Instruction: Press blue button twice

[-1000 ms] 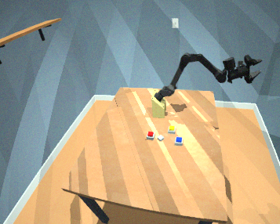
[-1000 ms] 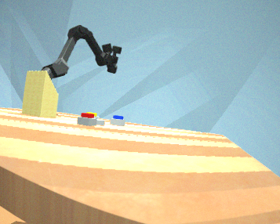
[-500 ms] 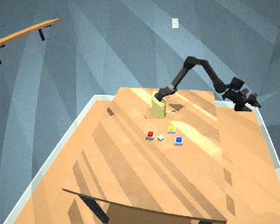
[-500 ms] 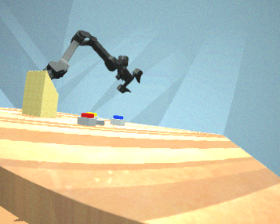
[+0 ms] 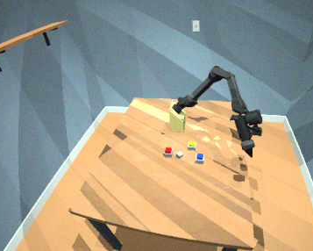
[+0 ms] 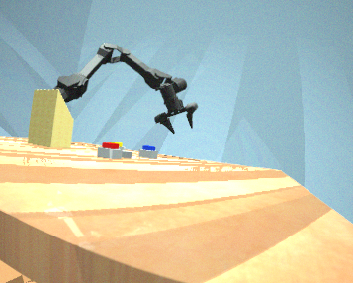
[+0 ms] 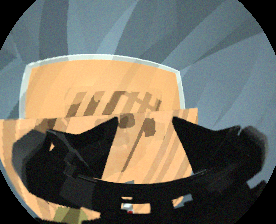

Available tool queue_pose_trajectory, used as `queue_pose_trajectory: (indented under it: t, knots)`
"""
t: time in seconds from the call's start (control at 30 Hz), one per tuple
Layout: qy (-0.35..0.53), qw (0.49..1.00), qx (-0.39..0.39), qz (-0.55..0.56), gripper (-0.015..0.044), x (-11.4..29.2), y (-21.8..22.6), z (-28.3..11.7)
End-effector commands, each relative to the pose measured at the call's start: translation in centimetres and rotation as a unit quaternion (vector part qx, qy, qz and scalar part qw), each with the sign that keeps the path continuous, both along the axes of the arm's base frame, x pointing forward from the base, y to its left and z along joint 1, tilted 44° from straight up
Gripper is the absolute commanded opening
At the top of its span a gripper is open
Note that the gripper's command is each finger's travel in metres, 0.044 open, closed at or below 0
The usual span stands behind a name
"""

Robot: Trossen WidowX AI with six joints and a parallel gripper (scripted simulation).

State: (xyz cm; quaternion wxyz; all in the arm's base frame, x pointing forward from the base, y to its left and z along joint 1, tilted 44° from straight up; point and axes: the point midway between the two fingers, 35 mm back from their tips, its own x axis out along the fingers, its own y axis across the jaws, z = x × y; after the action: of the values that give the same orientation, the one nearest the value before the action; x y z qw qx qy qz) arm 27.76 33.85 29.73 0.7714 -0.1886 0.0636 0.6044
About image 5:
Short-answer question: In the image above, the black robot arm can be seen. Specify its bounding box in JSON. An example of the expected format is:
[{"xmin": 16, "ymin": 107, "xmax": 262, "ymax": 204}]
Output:
[{"xmin": 172, "ymin": 66, "xmax": 262, "ymax": 137}]

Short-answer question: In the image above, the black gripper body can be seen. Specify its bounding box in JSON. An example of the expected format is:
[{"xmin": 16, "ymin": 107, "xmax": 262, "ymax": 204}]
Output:
[{"xmin": 237, "ymin": 126, "xmax": 256, "ymax": 151}]

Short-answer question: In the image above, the yellow button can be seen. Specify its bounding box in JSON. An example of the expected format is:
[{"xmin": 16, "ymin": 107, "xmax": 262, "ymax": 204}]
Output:
[{"xmin": 189, "ymin": 141, "xmax": 196, "ymax": 151}]

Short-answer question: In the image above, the blue button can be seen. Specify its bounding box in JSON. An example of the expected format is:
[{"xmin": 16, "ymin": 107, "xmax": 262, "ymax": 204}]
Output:
[{"xmin": 196, "ymin": 153, "xmax": 204, "ymax": 164}]

